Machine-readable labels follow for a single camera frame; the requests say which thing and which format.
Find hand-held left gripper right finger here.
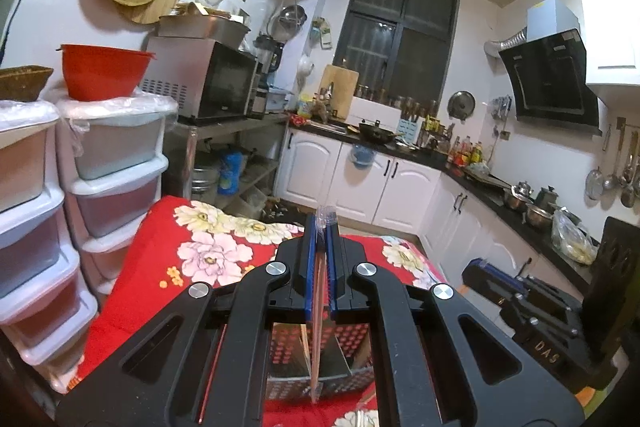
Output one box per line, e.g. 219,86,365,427
327,227,586,427

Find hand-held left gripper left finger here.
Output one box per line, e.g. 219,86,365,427
55,213,326,427

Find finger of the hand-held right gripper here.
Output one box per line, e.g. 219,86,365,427
502,276,583,338
462,258,522,308

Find plastic-wrapped chopstick pair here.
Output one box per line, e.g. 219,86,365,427
310,204,340,404

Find grey perforated utensil holder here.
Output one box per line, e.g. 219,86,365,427
265,319,377,403

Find black countertop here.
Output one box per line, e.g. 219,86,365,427
287,116,608,280

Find clear plastic bag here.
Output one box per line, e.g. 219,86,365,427
550,208,599,266

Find small metal pot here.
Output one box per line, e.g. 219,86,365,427
524,202,556,229
502,181,535,212

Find white kitchen cabinets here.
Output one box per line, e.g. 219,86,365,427
277,127,596,298

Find dark flat pan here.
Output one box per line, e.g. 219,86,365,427
462,170,513,195

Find blue hanging basket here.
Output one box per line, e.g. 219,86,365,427
350,142,377,170

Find blue packet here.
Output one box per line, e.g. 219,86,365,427
217,150,246,196

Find steel strainer ladle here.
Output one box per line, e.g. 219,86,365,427
585,123,613,201

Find row of sauce bottles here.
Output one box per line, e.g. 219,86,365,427
446,134,487,169

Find round metal tin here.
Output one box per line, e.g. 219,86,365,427
191,164,221,195

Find black wok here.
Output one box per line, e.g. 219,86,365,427
357,118,403,144

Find metal shelf rack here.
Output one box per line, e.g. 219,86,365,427
162,112,291,220

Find light blue knife block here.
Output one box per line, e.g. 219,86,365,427
397,104,425,149

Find white small appliance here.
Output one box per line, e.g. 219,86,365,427
266,88,294,114

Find red floral blanket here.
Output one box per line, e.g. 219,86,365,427
64,196,631,427

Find wooden cutting board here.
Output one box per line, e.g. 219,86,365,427
318,64,360,119

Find hanging kitchen tools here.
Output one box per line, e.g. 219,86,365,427
490,94,514,124

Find round steel lid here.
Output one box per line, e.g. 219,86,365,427
447,90,477,124

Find row of spice jars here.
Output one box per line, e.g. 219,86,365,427
356,83,442,113

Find silver microwave oven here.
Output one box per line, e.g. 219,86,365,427
139,36,261,124

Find black blender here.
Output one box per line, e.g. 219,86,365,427
254,34,286,75

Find black range hood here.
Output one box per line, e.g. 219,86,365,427
498,0,601,130

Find hanging green packet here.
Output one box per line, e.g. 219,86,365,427
310,18,333,49

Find white plastic drawer tower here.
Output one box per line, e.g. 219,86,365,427
55,93,180,298
0,100,98,395

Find dark window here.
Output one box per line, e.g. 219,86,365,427
332,0,460,108

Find hanging steel pot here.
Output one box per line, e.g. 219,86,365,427
266,4,308,42

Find metal tray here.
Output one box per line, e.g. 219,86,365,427
156,11,252,49

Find red plastic basin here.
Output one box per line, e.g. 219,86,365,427
56,44,157,102

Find brown woven basket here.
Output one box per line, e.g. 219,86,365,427
0,66,54,103

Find silver exhaust duct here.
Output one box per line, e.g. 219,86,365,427
484,28,528,56

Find white wall cabinet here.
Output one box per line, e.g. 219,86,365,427
580,0,640,94

